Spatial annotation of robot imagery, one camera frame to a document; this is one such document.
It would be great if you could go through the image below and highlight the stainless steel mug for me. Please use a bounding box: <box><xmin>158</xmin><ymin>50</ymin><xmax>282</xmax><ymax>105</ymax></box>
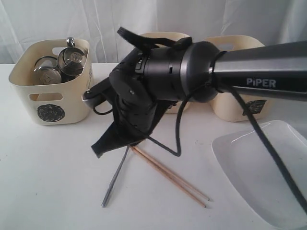
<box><xmin>57</xmin><ymin>37</ymin><xmax>87</xmax><ymax>78</ymax></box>

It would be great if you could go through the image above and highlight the white square plate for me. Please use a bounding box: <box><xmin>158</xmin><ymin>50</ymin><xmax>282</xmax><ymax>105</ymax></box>
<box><xmin>212</xmin><ymin>120</ymin><xmax>307</xmax><ymax>230</ymax></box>

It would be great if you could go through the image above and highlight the steel cup with folding handle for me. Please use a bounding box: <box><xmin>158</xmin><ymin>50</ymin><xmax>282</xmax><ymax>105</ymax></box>
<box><xmin>31</xmin><ymin>56</ymin><xmax>62</xmax><ymax>85</ymax></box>

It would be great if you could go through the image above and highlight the stainless steel spoon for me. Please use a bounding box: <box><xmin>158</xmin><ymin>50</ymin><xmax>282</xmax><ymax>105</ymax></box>
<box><xmin>101</xmin><ymin>146</ymin><xmax>130</xmax><ymax>208</ymax></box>

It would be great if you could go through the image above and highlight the cream bin with triangle mark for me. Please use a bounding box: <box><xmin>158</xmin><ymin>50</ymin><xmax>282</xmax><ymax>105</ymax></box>
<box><xmin>141</xmin><ymin>32</ymin><xmax>189</xmax><ymax>114</ymax></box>

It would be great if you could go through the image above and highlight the black cable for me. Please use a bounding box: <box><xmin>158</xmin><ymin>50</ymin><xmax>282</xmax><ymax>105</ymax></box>
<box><xmin>92</xmin><ymin>26</ymin><xmax>307</xmax><ymax>219</ymax></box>

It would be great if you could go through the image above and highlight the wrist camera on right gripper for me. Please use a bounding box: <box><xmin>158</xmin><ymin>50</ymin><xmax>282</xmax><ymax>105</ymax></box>
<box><xmin>82</xmin><ymin>78</ymin><xmax>115</xmax><ymax>109</ymax></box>

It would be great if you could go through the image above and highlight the cream bin with circle mark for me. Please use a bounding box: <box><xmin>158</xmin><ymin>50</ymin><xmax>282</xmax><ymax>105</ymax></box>
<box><xmin>9</xmin><ymin>39</ymin><xmax>94</xmax><ymax>126</ymax></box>

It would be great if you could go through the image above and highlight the cream bin with square mark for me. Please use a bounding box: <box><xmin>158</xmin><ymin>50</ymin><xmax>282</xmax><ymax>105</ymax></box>
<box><xmin>205</xmin><ymin>35</ymin><xmax>274</xmax><ymax>122</ymax></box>

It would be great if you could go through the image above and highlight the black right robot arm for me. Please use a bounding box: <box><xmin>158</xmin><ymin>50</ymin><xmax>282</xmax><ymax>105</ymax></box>
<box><xmin>92</xmin><ymin>41</ymin><xmax>307</xmax><ymax>157</ymax></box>

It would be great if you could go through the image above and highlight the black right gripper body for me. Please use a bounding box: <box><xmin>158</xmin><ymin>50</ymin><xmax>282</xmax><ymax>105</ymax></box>
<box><xmin>109</xmin><ymin>51</ymin><xmax>157</xmax><ymax>134</ymax></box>

